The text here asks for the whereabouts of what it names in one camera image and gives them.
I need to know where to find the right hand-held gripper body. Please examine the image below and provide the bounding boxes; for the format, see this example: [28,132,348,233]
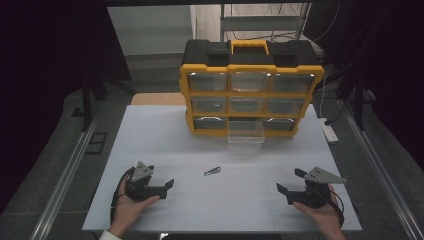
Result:
[296,166,348,210]

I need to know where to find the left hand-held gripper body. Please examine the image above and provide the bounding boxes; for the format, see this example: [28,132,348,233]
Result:
[125,161,160,203]

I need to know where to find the person's right hand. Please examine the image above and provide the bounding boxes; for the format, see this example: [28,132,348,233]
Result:
[293,184,347,237]

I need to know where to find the person's left hand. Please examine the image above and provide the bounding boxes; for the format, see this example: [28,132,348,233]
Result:
[109,177,161,236]

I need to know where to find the white power strip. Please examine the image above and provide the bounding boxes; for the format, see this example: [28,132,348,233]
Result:
[318,117,340,145]

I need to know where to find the small metal screw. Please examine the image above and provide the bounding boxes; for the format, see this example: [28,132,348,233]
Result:
[203,166,222,177]

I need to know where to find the clear plastic drawer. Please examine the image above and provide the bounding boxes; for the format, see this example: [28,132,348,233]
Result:
[227,117,266,155]

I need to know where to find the wooden board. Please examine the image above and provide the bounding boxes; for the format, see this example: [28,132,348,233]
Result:
[130,92,187,107]

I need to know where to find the black stand leg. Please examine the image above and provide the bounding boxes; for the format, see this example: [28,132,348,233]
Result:
[334,78,369,132]
[70,74,136,133]

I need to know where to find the set of closed clear drawers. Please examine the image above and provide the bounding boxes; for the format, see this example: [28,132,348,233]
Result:
[187,71,316,132]

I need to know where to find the yellow black storage organizer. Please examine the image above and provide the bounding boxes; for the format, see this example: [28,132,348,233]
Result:
[179,39,326,138]

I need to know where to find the dark curtain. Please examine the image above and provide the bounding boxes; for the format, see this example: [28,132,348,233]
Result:
[304,0,424,164]
[0,0,133,214]

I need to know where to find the grey metal shelf rack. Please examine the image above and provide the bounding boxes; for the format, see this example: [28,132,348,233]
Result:
[219,3,312,43]

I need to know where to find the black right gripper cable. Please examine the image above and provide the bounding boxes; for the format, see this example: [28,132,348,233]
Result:
[328,189,346,228]

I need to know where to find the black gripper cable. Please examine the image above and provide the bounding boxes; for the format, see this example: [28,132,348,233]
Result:
[328,189,346,228]
[110,167,136,225]

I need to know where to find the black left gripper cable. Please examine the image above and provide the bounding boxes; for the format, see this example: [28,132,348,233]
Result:
[110,167,136,225]

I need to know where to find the small black frame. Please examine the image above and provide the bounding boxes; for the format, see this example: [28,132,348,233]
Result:
[84,131,109,156]

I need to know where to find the black plug with cable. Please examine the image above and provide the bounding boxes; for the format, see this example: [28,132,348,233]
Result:
[323,99,346,127]

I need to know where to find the aluminium rail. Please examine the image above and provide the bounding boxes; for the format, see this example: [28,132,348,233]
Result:
[29,105,105,240]
[339,99,424,240]

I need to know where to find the thin white cable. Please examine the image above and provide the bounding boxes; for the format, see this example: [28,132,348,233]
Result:
[319,79,328,120]

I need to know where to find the black cables under rack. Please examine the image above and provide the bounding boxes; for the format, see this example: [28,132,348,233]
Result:
[231,3,303,42]

